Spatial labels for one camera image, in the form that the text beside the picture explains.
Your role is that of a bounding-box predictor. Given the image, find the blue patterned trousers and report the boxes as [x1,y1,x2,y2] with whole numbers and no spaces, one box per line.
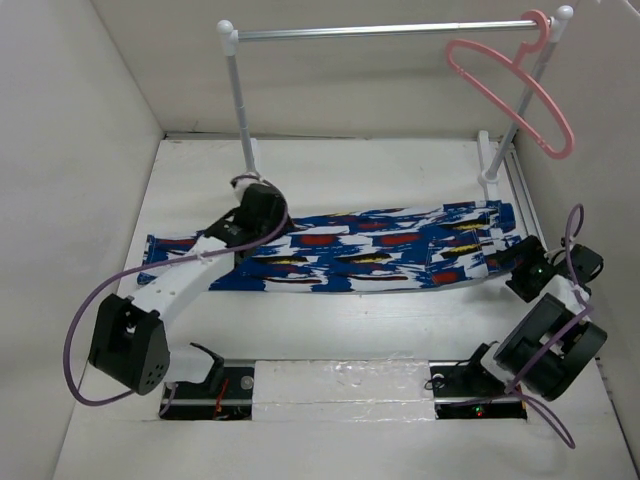
[140,199,519,297]

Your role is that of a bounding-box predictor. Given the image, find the pink plastic hanger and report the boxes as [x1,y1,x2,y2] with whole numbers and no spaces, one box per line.
[445,5,575,160]

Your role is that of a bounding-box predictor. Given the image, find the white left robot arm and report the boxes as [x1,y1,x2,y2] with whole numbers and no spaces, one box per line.
[89,175,290,397]

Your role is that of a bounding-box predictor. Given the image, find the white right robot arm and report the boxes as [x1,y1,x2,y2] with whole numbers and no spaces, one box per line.
[490,235,608,401]

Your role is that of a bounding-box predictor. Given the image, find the white clothes rack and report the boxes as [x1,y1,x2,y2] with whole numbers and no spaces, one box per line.
[216,17,564,200]

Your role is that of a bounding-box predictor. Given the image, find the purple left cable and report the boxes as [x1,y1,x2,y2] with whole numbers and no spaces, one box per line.
[62,172,290,406]

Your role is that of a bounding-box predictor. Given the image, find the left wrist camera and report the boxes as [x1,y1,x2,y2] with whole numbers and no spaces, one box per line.
[230,173,263,202]

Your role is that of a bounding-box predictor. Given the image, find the aluminium side rail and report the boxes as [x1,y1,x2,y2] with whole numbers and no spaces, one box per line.
[503,147,544,243]

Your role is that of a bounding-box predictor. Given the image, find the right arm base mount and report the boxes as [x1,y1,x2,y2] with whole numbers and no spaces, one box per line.
[423,341,527,420]

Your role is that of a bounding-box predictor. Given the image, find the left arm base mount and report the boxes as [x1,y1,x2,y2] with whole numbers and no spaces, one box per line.
[158,342,255,421]

